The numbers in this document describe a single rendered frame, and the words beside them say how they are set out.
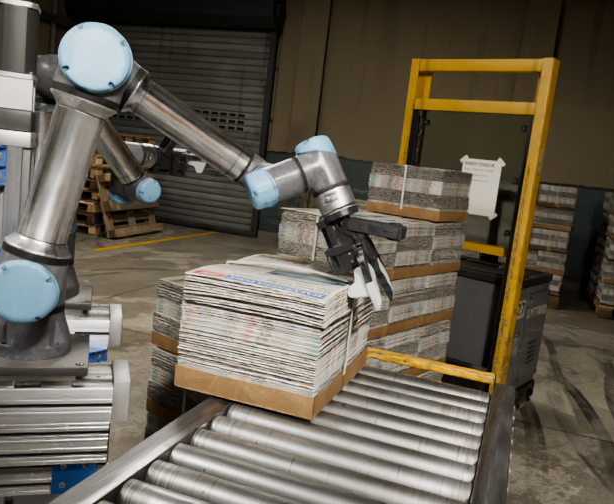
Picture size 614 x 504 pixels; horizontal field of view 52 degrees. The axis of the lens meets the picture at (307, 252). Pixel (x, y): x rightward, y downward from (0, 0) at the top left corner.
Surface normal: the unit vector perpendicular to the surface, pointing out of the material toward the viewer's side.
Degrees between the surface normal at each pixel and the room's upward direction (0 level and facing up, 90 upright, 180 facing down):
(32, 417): 90
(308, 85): 90
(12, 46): 90
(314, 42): 90
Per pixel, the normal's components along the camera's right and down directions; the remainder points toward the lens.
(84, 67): 0.32, 0.05
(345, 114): -0.33, 0.10
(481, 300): -0.63, 0.04
